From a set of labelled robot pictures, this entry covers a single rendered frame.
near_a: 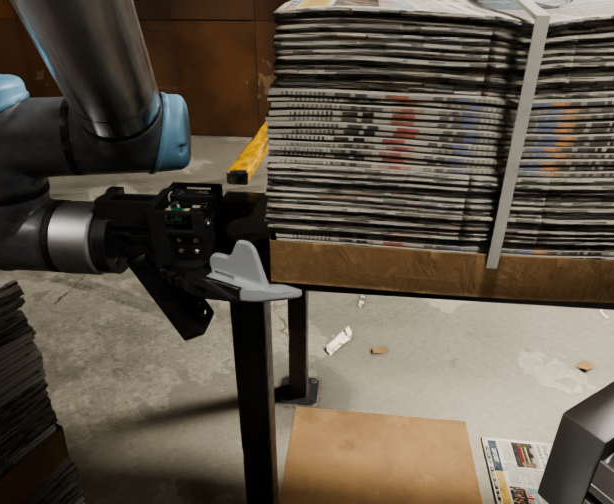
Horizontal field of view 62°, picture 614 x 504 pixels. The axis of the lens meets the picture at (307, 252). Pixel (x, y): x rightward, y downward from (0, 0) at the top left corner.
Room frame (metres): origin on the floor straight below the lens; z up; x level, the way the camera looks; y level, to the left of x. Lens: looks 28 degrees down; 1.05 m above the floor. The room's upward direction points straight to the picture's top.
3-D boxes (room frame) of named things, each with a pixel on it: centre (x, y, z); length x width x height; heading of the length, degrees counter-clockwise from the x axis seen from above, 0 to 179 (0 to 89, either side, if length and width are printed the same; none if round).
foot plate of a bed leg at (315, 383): (1.11, 0.02, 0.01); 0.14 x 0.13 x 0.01; 173
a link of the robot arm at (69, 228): (0.47, 0.22, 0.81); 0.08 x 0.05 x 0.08; 174
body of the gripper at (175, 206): (0.46, 0.14, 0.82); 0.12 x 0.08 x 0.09; 84
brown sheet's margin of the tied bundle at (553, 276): (0.50, -0.28, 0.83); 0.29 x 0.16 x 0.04; 173
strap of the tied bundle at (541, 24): (0.51, -0.17, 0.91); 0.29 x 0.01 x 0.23; 173
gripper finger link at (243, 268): (0.40, 0.05, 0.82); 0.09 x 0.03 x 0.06; 57
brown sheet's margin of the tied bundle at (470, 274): (0.51, -0.17, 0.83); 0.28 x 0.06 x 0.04; 173
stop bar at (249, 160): (0.87, 0.07, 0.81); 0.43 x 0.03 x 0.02; 173
